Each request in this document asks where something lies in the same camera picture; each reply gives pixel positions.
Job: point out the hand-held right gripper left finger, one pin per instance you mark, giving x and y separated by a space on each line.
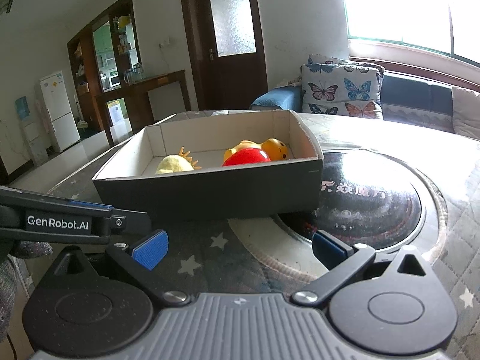
150 249

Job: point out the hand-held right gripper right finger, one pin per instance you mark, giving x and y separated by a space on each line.
330 249

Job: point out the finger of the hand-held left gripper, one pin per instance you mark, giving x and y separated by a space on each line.
127 222

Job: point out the yellow plush chick toy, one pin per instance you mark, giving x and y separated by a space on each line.
174 165

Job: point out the dark cardboard box white inside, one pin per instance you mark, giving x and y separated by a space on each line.
206 195

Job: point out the yellow rubber duck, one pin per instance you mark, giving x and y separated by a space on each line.
275 148

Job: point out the red ball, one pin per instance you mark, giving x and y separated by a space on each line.
245 156

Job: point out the person's left hand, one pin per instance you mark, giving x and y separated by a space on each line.
33 249

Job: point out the round black glass cooktop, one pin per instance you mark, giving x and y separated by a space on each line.
375 210

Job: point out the water dispenser with blue bottle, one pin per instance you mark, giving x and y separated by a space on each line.
28 131

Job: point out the white refrigerator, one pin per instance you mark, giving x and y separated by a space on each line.
60 112

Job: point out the white microwave oven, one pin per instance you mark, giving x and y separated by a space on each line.
114 81

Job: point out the dark wooden console table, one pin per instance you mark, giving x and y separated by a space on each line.
165 80

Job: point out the glass pitcher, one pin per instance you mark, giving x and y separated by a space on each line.
131 75

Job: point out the butterfly print cushion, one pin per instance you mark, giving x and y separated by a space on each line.
341 90
326 59

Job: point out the blue sofa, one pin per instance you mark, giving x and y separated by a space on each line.
275 97

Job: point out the dark wooden door frosted pane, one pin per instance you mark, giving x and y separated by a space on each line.
198 75

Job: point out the pale crumpled cloth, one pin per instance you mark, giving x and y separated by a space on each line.
290 81

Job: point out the dark wooden shelf cabinet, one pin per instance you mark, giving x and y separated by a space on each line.
84 52

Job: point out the beige quilted cushion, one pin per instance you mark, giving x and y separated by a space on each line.
467 112

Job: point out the large bright window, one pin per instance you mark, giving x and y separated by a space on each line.
397 3

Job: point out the white wall switch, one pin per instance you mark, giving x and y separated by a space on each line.
164 42

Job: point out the framed wall picture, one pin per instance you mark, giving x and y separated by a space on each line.
6 3

